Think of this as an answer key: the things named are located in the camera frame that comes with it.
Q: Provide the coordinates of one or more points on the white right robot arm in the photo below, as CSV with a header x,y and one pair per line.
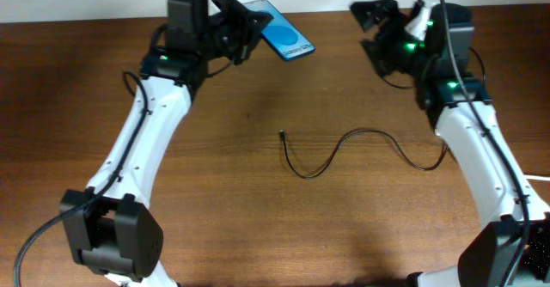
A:
x,y
432,46

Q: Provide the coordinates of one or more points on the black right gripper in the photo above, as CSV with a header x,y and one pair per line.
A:
x,y
388,11

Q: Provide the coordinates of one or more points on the blue Galaxy smartphone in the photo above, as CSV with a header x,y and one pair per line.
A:
x,y
285,39

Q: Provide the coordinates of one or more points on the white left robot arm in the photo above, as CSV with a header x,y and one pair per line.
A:
x,y
108,225

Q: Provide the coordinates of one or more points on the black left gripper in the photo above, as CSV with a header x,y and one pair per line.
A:
x,y
248,27

